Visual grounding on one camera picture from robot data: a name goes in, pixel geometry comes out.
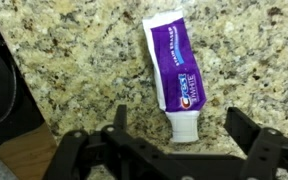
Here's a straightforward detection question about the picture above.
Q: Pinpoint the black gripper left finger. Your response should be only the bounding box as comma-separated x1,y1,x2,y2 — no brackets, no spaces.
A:
43,104,185,180

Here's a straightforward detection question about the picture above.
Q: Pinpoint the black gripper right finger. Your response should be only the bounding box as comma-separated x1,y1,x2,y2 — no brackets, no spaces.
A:
223,106,288,180

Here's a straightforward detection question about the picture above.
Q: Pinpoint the purple toothpaste tube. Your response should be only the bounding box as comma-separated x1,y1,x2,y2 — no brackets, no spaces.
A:
142,9,208,144

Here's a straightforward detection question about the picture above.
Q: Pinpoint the black robot cart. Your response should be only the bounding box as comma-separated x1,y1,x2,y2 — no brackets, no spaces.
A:
0,3,46,158

